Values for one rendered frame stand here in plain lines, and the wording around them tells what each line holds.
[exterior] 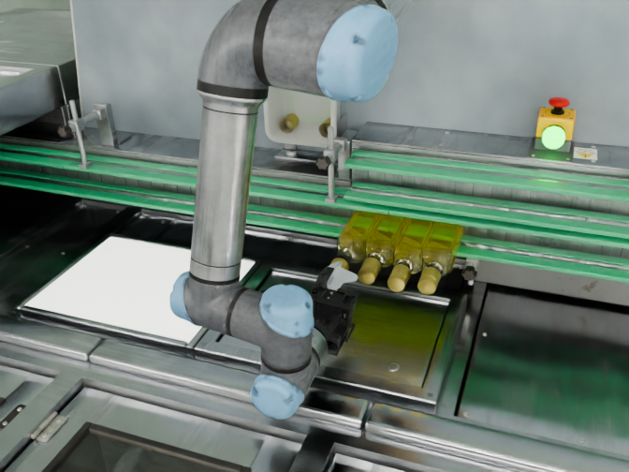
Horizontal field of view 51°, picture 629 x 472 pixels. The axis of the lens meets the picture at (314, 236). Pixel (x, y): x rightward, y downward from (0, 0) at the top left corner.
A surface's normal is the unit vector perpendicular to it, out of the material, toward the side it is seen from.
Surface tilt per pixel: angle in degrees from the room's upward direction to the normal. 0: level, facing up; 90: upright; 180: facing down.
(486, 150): 90
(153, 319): 90
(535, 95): 0
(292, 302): 90
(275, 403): 0
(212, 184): 13
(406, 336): 90
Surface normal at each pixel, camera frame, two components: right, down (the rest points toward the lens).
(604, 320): -0.04, -0.87
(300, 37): -0.37, 0.11
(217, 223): 0.03, 0.33
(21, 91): 0.94, 0.15
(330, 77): -0.36, 0.69
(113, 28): -0.34, 0.47
